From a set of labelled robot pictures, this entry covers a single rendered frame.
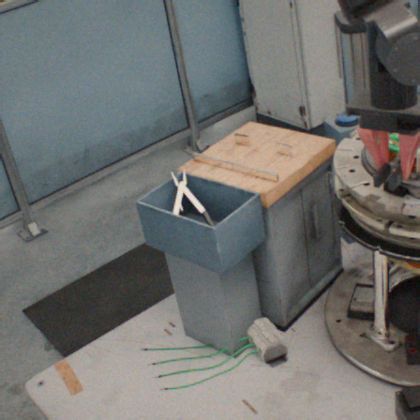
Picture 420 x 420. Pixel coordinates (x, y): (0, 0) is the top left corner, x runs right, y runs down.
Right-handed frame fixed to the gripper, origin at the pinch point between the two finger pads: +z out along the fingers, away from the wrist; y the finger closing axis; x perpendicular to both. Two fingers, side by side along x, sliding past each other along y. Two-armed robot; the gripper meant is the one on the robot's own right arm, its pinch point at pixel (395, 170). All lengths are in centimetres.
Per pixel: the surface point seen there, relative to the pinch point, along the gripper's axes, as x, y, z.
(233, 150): 16.2, -35.2, 9.3
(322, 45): 219, -116, 52
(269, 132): 24.0, -32.5, 8.8
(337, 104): 227, -114, 85
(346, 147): 17.1, -14.4, 6.2
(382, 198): 4.8, -3.7, 7.0
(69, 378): -19, -52, 40
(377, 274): 7.3, -5.5, 21.7
